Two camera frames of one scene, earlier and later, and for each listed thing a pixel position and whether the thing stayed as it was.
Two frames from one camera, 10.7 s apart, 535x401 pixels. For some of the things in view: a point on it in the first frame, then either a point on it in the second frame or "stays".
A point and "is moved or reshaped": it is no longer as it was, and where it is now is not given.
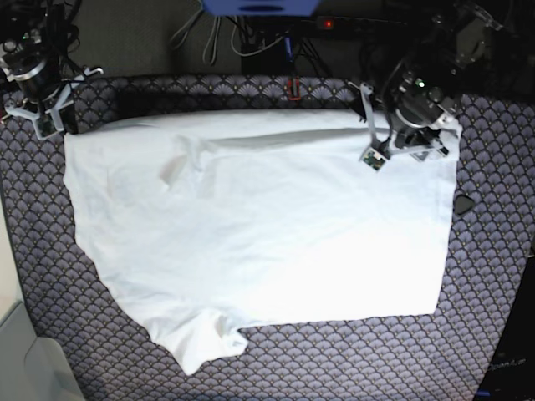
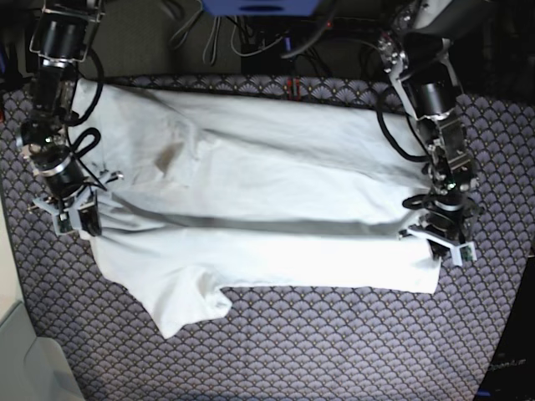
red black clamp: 297,89 stays
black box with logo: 511,373 stays
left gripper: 40,84 to 61,172
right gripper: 413,118 to 447,219
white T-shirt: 211,223 is moved or reshaped
